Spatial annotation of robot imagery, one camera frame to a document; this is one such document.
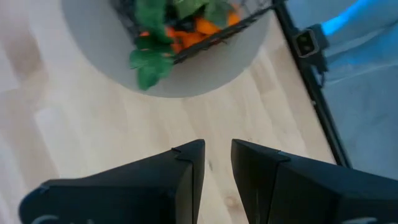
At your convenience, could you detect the orange mandarin cluster with leaves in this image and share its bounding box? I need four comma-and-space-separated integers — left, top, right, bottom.
138, 9, 242, 54

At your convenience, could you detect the black wire basket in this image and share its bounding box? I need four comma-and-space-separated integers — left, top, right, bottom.
108, 0, 276, 65

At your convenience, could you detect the orange carrot with green leaves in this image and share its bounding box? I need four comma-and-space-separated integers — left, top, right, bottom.
129, 0, 175, 91

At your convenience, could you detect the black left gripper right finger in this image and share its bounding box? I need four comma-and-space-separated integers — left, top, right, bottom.
230, 138, 398, 224

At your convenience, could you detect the round grey mat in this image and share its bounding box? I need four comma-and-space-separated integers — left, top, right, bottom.
60, 0, 274, 99

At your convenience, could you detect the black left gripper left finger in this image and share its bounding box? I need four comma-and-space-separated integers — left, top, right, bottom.
17, 138, 206, 224

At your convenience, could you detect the black aluminium table frame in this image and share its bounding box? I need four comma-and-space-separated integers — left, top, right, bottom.
273, 0, 354, 169

